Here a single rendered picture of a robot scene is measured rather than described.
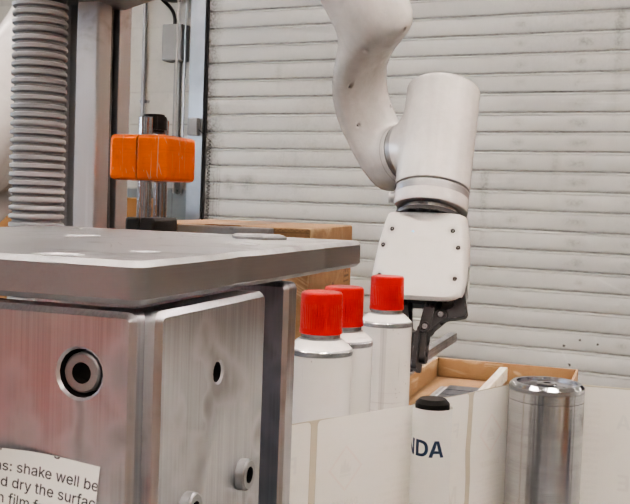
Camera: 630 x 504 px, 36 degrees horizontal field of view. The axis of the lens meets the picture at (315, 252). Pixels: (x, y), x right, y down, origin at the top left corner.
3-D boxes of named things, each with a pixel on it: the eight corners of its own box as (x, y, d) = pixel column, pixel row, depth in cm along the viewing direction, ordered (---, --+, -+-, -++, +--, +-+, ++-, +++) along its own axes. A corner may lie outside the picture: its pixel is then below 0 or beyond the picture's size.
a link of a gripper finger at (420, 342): (415, 305, 102) (408, 367, 101) (445, 307, 101) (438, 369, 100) (421, 313, 105) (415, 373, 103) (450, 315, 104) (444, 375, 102)
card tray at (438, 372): (563, 426, 145) (564, 399, 145) (396, 408, 154) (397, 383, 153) (577, 391, 173) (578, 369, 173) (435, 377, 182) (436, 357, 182)
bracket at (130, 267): (140, 307, 16) (141, 251, 16) (-328, 270, 20) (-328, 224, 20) (362, 266, 29) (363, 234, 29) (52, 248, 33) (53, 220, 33)
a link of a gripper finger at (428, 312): (438, 269, 103) (398, 299, 104) (464, 303, 101) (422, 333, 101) (443, 277, 106) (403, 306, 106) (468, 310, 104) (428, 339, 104)
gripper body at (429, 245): (377, 195, 106) (364, 293, 102) (470, 197, 102) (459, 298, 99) (393, 218, 112) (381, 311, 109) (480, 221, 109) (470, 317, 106)
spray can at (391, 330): (398, 490, 93) (407, 278, 91) (347, 483, 94) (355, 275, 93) (411, 476, 97) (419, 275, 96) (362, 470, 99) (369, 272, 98)
